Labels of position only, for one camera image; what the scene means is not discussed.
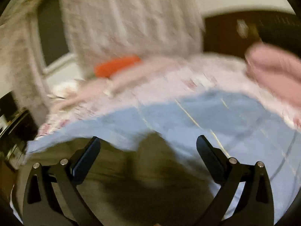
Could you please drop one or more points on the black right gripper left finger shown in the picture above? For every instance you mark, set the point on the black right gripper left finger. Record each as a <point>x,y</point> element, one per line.
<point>41,206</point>

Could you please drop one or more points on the pink lace curtain left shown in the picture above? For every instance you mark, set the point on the pink lace curtain left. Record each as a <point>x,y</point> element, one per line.
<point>23,75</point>

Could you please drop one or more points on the dark cluttered side desk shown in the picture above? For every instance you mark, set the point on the dark cluttered side desk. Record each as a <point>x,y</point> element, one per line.
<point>17,128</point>

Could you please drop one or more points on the pink lace curtain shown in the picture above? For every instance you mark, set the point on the pink lace curtain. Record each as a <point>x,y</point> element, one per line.
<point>100,30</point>
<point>23,75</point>

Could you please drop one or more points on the dark wooden headboard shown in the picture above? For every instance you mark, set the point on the dark wooden headboard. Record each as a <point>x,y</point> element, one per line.
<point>233,33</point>

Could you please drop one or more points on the red carrot plush pillow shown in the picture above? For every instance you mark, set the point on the red carrot plush pillow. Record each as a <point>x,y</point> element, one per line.
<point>109,68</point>

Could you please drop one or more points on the pink cartoon print bed sheet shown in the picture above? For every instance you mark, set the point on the pink cartoon print bed sheet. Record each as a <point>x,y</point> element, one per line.
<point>201,73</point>

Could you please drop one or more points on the pink pillow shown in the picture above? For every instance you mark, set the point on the pink pillow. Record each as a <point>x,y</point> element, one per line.
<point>87,91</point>
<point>142,71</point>

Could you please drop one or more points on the pink pillow right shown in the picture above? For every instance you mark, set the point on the pink pillow right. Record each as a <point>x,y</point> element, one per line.
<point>142,71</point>

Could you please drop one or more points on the dark olive puffer jacket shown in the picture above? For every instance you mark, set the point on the dark olive puffer jacket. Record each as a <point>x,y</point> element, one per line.
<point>143,186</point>

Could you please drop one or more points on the window with white frame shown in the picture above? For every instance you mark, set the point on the window with white frame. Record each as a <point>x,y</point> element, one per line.
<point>50,39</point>

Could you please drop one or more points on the rolled pink quilt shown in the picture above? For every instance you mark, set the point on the rolled pink quilt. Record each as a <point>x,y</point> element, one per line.
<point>276,69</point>

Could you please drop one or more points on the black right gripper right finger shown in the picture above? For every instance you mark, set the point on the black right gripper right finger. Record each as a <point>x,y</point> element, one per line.
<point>255,206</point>

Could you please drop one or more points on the pink pillow left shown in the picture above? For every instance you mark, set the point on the pink pillow left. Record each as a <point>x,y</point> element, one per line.
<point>87,91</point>

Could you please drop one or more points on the floral white pillow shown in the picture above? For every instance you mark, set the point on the floral white pillow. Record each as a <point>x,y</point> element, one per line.
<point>65,89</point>

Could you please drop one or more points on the light blue bed sheet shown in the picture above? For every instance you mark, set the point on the light blue bed sheet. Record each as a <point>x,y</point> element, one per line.
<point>231,121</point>

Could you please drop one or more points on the pink lace curtain centre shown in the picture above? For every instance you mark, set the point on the pink lace curtain centre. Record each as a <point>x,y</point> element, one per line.
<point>100,30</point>

